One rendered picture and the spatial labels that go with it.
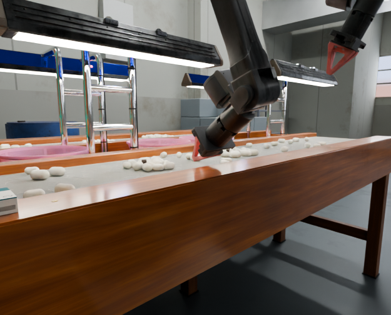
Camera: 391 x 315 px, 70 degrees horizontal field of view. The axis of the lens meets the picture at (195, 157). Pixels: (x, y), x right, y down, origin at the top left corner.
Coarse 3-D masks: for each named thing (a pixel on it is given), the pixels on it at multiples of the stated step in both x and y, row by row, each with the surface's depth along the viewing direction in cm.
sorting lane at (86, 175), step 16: (256, 144) 131; (288, 144) 131; (176, 160) 87; (208, 160) 87; (0, 176) 65; (16, 176) 65; (64, 176) 65; (80, 176) 65; (96, 176) 65; (112, 176) 65; (128, 176) 65; (144, 176) 65; (16, 192) 51; (48, 192) 51
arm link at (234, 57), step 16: (224, 0) 51; (240, 0) 51; (224, 16) 52; (240, 16) 51; (224, 32) 53; (240, 32) 51; (256, 32) 53; (240, 48) 51; (256, 48) 51; (240, 64) 51; (256, 64) 51; (240, 80) 52; (256, 80) 50; (272, 80) 53; (256, 96) 50; (272, 96) 52
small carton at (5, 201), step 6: (0, 192) 35; (6, 192) 35; (12, 192) 35; (0, 198) 33; (6, 198) 33; (12, 198) 33; (0, 204) 33; (6, 204) 33; (12, 204) 34; (0, 210) 33; (6, 210) 33; (12, 210) 34
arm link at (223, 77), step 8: (216, 72) 58; (224, 72) 58; (208, 80) 60; (216, 80) 59; (224, 80) 57; (232, 80) 58; (208, 88) 60; (216, 88) 59; (224, 88) 58; (232, 88) 56; (240, 88) 51; (248, 88) 50; (216, 96) 59; (224, 96) 58; (232, 96) 53; (240, 96) 51; (248, 96) 50; (216, 104) 60; (232, 104) 54; (240, 104) 52; (248, 104) 52; (240, 112) 54
